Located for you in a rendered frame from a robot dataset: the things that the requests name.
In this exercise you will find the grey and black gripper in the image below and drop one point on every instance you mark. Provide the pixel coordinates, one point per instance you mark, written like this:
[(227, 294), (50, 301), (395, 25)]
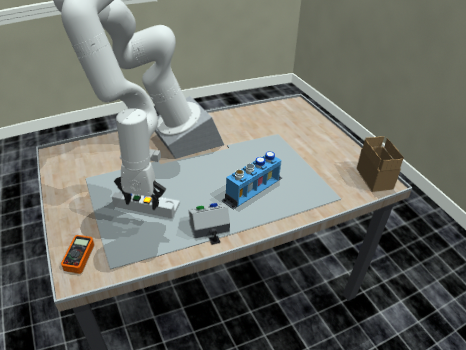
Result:
[(140, 182)]

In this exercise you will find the small open brown cardboard box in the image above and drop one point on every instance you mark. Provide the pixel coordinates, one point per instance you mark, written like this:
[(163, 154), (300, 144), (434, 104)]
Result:
[(369, 164)]

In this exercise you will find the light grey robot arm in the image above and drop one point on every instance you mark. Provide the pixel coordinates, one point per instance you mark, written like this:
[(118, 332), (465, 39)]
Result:
[(135, 126)]

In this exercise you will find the orange digital multimeter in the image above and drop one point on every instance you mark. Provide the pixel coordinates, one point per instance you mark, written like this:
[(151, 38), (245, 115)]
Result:
[(77, 254)]

